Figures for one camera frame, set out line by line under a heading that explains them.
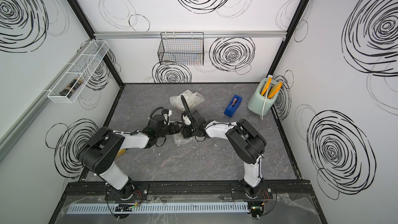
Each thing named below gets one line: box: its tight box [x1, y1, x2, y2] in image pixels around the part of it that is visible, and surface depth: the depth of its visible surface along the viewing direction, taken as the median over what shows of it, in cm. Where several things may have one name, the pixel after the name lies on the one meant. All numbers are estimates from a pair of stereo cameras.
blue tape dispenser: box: [223, 94, 243, 118], surface depth 103 cm
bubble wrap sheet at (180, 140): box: [172, 130, 196, 145], surface depth 86 cm
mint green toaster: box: [247, 77, 281, 117], surface depth 94 cm
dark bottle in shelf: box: [59, 77, 83, 99], surface depth 69 cm
